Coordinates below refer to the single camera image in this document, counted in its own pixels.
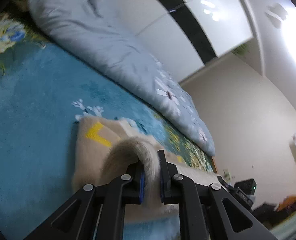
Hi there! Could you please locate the beige fuzzy sweater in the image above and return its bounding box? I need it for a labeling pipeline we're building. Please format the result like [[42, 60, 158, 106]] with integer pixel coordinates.
[[71, 115, 229, 223]]

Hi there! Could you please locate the hanging clothes pile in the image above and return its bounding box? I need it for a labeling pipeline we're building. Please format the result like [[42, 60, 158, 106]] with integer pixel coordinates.
[[252, 195, 296, 229]]

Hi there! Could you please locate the teal floral bed blanket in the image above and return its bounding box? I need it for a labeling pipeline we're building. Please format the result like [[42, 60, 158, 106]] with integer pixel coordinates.
[[0, 12, 215, 239]]

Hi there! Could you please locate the green hanging plant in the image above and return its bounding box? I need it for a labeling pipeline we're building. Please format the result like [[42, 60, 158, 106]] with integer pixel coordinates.
[[232, 43, 249, 59]]

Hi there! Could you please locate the white black-striped wardrobe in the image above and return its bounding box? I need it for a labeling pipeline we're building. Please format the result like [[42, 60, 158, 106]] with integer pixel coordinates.
[[116, 0, 253, 82]]

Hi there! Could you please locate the light blue floral quilt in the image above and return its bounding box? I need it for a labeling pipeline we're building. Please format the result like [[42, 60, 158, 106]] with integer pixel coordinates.
[[27, 0, 215, 156]]

